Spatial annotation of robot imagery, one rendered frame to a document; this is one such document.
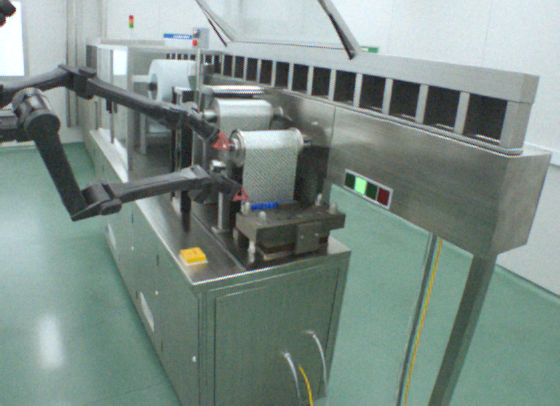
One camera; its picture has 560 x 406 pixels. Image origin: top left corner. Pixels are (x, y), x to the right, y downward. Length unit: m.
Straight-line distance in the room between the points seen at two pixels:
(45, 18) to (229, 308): 5.94
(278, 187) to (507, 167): 0.91
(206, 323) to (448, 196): 0.89
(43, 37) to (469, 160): 6.34
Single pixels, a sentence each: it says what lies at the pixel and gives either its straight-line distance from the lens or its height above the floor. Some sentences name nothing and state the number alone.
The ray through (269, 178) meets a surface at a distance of 1.69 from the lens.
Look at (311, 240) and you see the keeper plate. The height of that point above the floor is 0.95.
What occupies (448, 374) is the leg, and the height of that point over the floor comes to 0.59.
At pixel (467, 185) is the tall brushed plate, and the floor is 1.33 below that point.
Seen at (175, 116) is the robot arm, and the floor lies 1.38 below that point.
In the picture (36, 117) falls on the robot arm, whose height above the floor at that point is 1.47.
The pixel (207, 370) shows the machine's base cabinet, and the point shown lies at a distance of 1.66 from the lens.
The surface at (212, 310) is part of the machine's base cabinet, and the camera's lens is 1.50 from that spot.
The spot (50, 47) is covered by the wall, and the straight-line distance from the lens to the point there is 6.95.
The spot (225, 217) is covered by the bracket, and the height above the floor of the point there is 0.96.
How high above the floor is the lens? 1.64
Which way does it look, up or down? 19 degrees down
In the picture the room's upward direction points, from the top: 5 degrees clockwise
